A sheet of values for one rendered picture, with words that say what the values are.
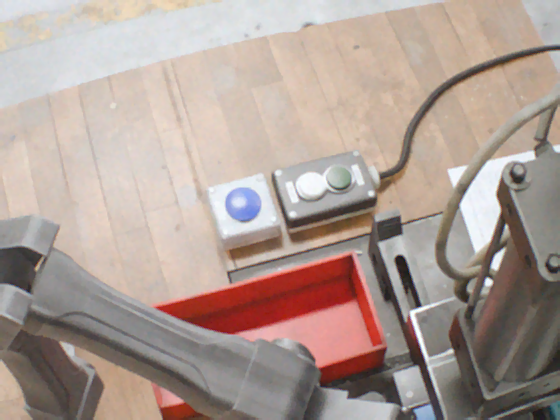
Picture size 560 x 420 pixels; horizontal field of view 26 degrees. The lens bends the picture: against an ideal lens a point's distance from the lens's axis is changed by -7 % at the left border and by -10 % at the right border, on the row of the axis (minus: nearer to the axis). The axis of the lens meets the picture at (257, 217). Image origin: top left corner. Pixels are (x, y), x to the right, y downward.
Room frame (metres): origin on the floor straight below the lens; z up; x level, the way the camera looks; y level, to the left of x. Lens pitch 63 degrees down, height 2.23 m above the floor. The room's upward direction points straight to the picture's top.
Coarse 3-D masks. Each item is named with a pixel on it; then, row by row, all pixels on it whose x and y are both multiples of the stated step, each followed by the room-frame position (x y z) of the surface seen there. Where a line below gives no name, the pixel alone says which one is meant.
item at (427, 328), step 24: (432, 312) 0.46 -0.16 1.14; (408, 336) 0.45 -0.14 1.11; (432, 336) 0.44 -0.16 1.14; (432, 360) 0.40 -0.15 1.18; (432, 384) 0.37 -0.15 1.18; (456, 384) 0.37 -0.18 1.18; (432, 408) 0.37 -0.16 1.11; (456, 408) 0.35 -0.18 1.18; (504, 408) 0.34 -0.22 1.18; (528, 408) 0.35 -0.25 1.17
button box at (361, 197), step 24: (552, 48) 0.94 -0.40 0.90; (432, 96) 0.85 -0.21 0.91; (408, 144) 0.78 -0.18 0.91; (288, 168) 0.73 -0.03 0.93; (312, 168) 0.73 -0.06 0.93; (360, 168) 0.73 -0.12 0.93; (288, 192) 0.70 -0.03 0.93; (336, 192) 0.70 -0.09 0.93; (360, 192) 0.70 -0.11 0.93; (288, 216) 0.67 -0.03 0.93; (312, 216) 0.67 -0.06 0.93; (336, 216) 0.68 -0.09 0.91
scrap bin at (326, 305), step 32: (352, 256) 0.61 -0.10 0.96; (224, 288) 0.57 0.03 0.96; (256, 288) 0.58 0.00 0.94; (288, 288) 0.59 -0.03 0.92; (320, 288) 0.59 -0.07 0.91; (352, 288) 0.59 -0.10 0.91; (192, 320) 0.56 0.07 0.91; (224, 320) 0.56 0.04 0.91; (256, 320) 0.56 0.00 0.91; (288, 320) 0.56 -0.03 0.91; (320, 320) 0.56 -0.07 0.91; (352, 320) 0.56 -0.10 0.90; (320, 352) 0.52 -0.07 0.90; (352, 352) 0.52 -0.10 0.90; (384, 352) 0.50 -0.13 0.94; (320, 384) 0.48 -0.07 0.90; (192, 416) 0.44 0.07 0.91
